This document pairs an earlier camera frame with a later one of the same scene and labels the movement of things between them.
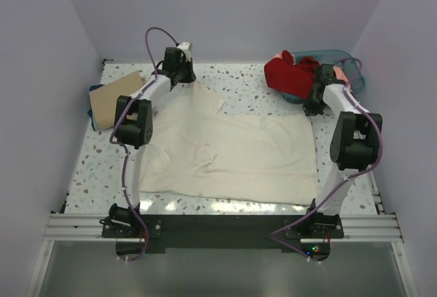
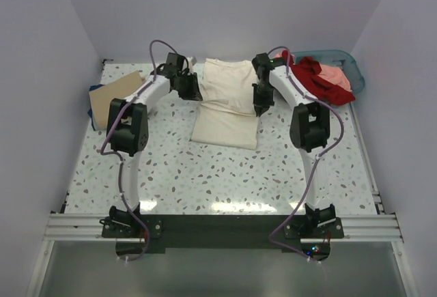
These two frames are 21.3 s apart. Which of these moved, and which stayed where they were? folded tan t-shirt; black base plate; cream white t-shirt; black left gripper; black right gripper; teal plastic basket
Moved: cream white t-shirt; black right gripper
Stayed: folded tan t-shirt; black base plate; black left gripper; teal plastic basket
